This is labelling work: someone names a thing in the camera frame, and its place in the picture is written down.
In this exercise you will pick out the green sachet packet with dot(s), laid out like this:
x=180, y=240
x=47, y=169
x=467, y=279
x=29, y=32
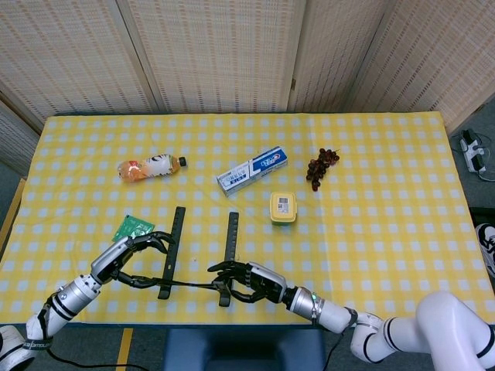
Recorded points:
x=133, y=226

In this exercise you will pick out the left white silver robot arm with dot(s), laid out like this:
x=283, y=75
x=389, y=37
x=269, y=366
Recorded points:
x=65, y=299

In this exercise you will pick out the black folding laptop stand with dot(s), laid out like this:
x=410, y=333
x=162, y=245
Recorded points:
x=233, y=235

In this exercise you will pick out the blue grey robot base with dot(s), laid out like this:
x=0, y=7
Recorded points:
x=243, y=351

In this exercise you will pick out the white power strip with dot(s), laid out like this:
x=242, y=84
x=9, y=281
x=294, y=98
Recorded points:
x=470, y=152

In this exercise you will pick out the white blue toothpaste box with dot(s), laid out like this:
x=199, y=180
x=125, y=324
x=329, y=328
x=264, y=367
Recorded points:
x=251, y=170

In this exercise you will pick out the woven folding screen panel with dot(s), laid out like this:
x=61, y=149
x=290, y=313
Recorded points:
x=216, y=54
x=15, y=143
x=437, y=58
x=69, y=58
x=332, y=54

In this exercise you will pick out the yellow lidded plastic container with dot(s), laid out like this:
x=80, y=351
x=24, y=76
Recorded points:
x=283, y=216

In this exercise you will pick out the dark red grape bunch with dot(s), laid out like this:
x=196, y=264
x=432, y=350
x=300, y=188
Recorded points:
x=317, y=170

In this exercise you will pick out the orange drink plastic bottle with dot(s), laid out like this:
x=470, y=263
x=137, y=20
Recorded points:
x=151, y=168

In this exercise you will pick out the yellow white checked tablecloth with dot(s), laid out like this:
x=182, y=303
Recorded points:
x=348, y=251

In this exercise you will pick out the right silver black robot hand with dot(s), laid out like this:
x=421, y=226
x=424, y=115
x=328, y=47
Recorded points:
x=267, y=284

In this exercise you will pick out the white black sneaker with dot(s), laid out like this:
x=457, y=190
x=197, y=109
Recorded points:
x=488, y=243

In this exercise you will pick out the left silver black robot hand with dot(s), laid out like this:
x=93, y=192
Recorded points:
x=110, y=257

